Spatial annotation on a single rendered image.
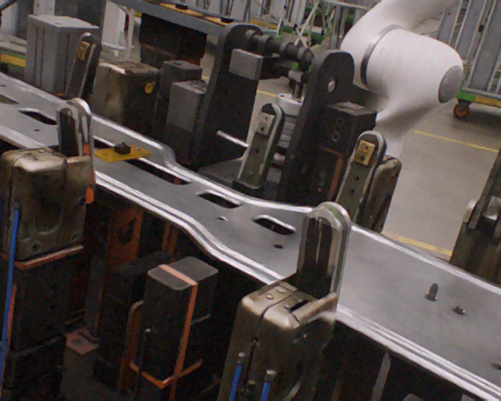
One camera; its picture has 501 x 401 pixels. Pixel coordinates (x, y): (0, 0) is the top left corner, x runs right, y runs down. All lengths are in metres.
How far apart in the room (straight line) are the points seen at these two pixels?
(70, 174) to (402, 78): 0.63
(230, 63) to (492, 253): 0.45
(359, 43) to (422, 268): 0.57
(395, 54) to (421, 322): 0.63
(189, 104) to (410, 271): 0.47
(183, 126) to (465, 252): 0.48
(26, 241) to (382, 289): 0.39
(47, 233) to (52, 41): 0.51
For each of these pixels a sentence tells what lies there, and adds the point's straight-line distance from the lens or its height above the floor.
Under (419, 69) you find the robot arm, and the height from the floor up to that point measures 1.16.
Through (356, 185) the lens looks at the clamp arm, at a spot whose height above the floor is 1.04.
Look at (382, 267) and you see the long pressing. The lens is 0.78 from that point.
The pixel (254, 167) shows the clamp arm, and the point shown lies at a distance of 0.96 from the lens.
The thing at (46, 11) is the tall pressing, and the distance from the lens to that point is 5.25.
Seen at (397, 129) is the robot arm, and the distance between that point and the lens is 1.24.
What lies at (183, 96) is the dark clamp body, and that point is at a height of 1.06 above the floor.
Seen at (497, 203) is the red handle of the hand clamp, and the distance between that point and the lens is 0.86.
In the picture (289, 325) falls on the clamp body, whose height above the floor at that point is 1.04.
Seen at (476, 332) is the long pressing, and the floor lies 1.00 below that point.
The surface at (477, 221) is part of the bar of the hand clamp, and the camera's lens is 0.84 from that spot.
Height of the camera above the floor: 1.31
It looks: 21 degrees down
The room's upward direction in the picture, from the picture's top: 12 degrees clockwise
